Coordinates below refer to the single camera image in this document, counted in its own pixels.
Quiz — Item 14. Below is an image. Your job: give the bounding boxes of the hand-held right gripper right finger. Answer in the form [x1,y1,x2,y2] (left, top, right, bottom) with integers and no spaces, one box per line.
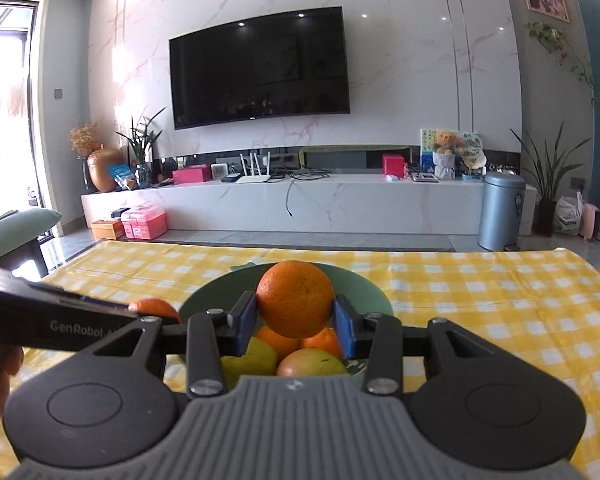
[333,293,502,398]

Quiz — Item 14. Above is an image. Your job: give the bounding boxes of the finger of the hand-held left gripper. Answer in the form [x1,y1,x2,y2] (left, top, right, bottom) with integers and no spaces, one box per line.
[26,282,142,316]

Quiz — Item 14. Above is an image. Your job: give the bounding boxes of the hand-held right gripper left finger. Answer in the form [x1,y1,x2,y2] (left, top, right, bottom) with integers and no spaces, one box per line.
[91,291,258,400]

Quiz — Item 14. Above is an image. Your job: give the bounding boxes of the orange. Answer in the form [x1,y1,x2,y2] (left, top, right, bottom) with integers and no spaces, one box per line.
[129,298,182,325]
[255,325,302,362]
[256,260,335,339]
[301,327,344,359]

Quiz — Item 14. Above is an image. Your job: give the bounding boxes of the yellow green pear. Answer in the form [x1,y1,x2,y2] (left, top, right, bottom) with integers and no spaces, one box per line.
[221,337,280,390]

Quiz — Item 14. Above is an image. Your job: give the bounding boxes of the green strainer bowl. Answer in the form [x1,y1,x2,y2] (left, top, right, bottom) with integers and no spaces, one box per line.
[179,261,392,392]

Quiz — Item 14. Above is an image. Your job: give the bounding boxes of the red green mango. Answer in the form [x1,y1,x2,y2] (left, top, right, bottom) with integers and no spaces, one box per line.
[276,349,352,379]

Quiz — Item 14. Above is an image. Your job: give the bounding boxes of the orange cardboard box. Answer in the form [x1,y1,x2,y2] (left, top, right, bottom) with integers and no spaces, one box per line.
[90,218,126,241]

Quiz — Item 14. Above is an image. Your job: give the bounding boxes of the green cushioned chair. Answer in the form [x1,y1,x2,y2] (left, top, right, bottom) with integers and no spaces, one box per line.
[0,208,62,278]

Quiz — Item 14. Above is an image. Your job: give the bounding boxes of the pink storage boxes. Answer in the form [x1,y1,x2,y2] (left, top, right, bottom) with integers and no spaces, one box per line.
[121,201,167,241]

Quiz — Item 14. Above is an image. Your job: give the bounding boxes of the white marble television cabinet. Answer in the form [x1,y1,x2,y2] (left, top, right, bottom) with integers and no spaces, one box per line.
[80,169,538,241]

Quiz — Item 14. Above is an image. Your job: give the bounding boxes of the copper vase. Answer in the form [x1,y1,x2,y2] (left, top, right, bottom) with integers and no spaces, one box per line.
[86,147,122,193]

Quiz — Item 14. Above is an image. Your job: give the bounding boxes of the blue snack bag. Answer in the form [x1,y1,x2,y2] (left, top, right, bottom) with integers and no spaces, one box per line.
[108,162,136,191]

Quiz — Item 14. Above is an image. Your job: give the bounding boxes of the white router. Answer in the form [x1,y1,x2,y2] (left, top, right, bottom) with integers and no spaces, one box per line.
[236,150,272,183]

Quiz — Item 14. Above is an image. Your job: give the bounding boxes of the dried flower bunch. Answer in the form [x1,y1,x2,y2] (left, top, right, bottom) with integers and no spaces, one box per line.
[69,122,103,158]

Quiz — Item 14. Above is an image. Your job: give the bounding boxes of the yellow checkered tablecloth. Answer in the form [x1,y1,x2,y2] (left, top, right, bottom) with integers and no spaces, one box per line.
[0,240,600,480]

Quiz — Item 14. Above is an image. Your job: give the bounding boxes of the pink flat box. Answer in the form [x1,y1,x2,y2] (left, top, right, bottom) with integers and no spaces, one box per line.
[172,164,212,184]

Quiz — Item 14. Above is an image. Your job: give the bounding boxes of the orchid plant in glass vase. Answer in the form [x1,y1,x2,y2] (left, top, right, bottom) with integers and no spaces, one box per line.
[115,106,167,190]

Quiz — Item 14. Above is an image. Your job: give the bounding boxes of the dark grey soundbar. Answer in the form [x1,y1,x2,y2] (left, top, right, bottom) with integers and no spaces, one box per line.
[299,145,412,170]

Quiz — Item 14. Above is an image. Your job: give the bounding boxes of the blue grey trash can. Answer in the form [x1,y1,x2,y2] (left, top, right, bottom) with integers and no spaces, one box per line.
[477,171,527,252]

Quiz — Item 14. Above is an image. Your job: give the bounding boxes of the colourful drawing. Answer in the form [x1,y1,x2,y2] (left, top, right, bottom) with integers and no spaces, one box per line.
[420,128,438,171]

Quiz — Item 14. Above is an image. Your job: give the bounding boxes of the teddy bear bouquet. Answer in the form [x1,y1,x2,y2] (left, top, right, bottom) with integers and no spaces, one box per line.
[428,130,458,181]

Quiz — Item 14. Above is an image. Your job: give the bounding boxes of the glass balcony door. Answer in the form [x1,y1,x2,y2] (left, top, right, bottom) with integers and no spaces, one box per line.
[0,0,51,213]

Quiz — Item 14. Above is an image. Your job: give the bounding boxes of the round printed hand fan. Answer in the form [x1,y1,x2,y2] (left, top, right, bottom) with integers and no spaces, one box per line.
[457,132,487,159]

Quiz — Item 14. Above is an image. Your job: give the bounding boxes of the white plastic bag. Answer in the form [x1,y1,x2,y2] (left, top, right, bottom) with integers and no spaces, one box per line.
[553,192,584,237]

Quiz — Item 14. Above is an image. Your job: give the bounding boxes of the tall leafy potted plant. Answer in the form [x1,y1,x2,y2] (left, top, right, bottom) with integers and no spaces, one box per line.
[510,121,592,237]

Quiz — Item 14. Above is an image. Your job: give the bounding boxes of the black curved television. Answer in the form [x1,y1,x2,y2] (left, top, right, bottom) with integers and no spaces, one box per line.
[168,6,351,131]

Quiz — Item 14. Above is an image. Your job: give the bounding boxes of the pink heater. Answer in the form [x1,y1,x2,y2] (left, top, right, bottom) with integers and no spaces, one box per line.
[580,202,600,239]

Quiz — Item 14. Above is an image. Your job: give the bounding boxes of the hanging vine plant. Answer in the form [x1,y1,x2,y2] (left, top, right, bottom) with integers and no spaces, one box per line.
[524,21,596,106]

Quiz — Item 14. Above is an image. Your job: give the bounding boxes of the black cable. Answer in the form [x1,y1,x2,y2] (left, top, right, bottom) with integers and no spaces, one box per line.
[286,170,331,218]

